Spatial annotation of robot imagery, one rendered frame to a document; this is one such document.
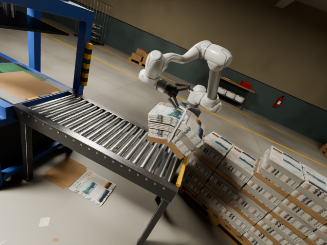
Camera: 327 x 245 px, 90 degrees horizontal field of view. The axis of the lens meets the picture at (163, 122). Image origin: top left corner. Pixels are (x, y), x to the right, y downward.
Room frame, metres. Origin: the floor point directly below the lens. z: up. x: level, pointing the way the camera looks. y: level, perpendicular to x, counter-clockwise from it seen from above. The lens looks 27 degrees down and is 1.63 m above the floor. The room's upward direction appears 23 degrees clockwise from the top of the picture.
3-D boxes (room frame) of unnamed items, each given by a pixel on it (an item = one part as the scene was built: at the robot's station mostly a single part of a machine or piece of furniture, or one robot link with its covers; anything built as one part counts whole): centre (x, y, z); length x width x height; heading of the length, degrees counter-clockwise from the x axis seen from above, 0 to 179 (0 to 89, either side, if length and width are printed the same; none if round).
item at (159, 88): (1.13, 0.11, 1.31); 0.09 x 0.06 x 0.09; 175
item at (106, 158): (0.86, 0.40, 0.74); 1.34 x 0.05 x 0.12; 84
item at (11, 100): (1.22, 1.38, 0.75); 0.70 x 0.65 x 0.10; 84
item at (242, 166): (1.45, -1.05, 0.42); 1.17 x 0.39 x 0.83; 63
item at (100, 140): (1.11, 0.38, 0.77); 0.47 x 0.05 x 0.05; 174
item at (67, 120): (1.15, 0.70, 0.77); 0.47 x 0.05 x 0.05; 174
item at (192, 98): (1.90, -0.24, 1.17); 0.18 x 0.16 x 0.22; 58
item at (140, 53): (7.69, 1.93, 0.28); 1.20 x 0.80 x 0.56; 84
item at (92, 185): (1.12, 0.41, 0.01); 0.37 x 0.28 x 0.01; 84
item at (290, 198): (1.25, -1.43, 0.86); 0.38 x 0.29 x 0.04; 152
